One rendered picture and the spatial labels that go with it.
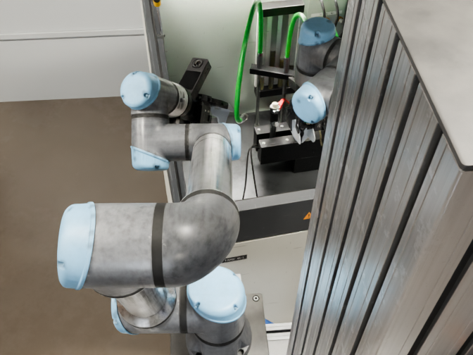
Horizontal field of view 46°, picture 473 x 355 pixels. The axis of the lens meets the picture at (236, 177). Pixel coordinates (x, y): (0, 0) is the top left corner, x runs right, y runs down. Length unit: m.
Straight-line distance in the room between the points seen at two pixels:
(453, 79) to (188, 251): 0.45
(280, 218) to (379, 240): 1.27
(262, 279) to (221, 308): 0.90
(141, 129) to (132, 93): 0.07
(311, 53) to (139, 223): 0.63
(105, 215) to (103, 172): 2.34
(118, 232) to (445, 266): 0.45
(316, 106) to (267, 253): 0.88
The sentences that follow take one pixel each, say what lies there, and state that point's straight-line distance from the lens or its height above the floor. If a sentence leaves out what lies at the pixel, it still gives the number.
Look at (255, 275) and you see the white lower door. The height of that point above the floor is 0.57.
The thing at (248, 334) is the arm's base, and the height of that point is 1.08.
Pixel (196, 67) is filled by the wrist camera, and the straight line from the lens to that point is 1.29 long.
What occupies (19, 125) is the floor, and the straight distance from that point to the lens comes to 3.49.
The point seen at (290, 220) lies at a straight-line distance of 1.74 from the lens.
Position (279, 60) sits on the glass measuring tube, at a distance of 1.97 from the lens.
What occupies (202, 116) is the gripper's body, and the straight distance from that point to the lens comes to 1.27.
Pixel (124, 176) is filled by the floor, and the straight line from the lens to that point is 3.04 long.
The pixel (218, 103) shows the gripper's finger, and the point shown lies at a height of 1.39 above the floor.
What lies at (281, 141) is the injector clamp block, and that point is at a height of 0.98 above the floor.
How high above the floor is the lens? 2.24
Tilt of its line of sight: 49 degrees down
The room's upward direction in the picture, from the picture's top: 1 degrees clockwise
